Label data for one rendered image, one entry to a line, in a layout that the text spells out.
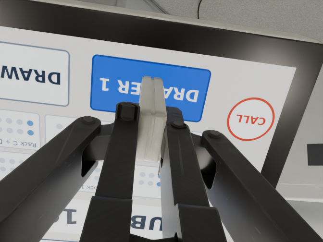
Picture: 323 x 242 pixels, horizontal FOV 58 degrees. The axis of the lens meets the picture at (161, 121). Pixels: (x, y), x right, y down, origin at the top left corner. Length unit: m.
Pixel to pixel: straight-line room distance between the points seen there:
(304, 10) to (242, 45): 1.67
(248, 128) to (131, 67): 0.11
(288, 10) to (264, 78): 1.63
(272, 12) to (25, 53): 1.70
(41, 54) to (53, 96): 0.03
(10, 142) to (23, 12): 0.11
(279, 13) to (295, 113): 1.63
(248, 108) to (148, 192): 0.12
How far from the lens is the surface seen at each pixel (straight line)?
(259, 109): 0.26
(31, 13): 0.24
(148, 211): 0.30
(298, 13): 1.91
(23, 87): 0.26
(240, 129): 0.26
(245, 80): 0.25
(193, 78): 0.24
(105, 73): 0.23
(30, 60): 0.25
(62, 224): 0.32
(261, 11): 1.85
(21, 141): 0.28
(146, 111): 0.15
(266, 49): 0.24
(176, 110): 0.18
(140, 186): 0.28
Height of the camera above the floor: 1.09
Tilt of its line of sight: 16 degrees down
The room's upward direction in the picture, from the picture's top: 175 degrees counter-clockwise
